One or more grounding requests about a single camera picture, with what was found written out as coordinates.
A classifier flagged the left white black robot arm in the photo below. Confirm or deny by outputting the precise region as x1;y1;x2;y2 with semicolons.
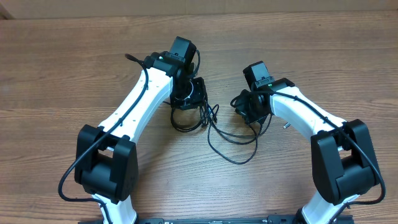
58;37;207;223

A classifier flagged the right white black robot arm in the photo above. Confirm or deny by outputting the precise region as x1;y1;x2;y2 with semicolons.
231;61;386;223

